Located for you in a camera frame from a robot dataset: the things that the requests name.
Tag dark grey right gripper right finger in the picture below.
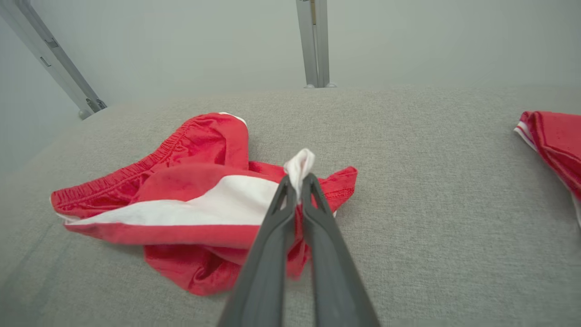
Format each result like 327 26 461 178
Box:
300 173 381 327

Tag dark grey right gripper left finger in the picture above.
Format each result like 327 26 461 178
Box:
218 175 298 327

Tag red shorts white lining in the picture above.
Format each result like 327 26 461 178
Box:
50 112 358 297

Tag folded red shorts white stripes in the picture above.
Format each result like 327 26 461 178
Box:
514 111 581 227

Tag grey double metal post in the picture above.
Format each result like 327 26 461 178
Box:
296 0 337 89

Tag grey metal post with bracket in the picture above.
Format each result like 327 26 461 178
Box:
0 0 108 120

